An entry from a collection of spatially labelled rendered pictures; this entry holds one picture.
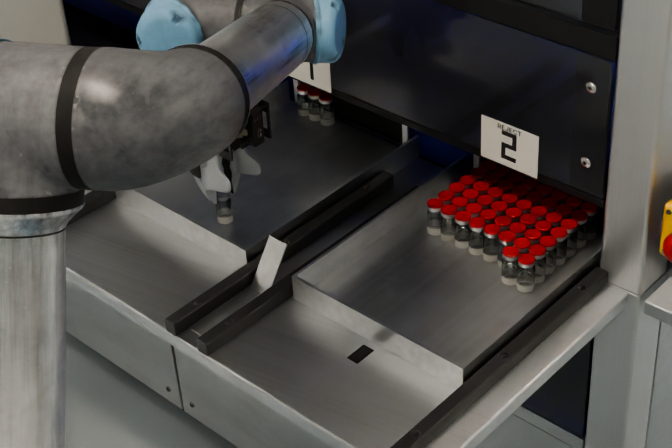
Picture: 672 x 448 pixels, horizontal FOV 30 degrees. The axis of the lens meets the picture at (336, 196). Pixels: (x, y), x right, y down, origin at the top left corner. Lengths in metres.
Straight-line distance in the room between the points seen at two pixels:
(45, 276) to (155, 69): 0.20
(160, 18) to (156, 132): 0.39
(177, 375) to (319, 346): 1.05
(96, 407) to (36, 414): 1.66
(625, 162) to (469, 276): 0.25
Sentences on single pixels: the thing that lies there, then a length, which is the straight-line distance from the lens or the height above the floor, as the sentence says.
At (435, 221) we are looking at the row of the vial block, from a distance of 1.61.
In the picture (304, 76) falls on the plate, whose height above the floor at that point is 1.00.
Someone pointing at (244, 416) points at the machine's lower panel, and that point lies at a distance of 2.38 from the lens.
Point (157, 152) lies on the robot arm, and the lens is 0.98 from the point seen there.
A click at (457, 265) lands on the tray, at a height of 0.88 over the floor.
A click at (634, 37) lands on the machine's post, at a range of 1.38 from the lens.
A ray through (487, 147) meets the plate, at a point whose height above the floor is 1.01.
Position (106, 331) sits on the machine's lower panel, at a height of 0.18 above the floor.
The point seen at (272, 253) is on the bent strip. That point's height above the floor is 0.92.
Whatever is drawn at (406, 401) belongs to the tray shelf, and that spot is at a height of 0.88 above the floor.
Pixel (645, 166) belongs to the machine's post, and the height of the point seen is 1.07.
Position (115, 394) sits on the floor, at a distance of 2.76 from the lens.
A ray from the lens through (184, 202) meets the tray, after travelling 1.72.
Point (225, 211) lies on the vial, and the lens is 1.66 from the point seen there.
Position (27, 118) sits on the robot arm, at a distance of 0.99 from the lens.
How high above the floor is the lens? 1.85
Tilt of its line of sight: 35 degrees down
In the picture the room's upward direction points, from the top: 4 degrees counter-clockwise
